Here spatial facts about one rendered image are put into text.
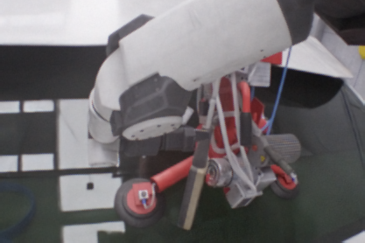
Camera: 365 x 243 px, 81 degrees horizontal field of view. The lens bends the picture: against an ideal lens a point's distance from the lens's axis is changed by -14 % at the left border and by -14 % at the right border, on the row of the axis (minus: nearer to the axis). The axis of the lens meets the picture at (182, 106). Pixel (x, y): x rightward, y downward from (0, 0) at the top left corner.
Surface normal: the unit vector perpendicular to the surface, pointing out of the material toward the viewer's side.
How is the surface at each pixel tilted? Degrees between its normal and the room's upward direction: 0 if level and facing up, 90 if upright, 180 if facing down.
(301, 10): 106
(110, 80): 65
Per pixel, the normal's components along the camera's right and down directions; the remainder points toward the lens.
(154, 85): -0.44, -0.14
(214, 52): -0.08, 0.61
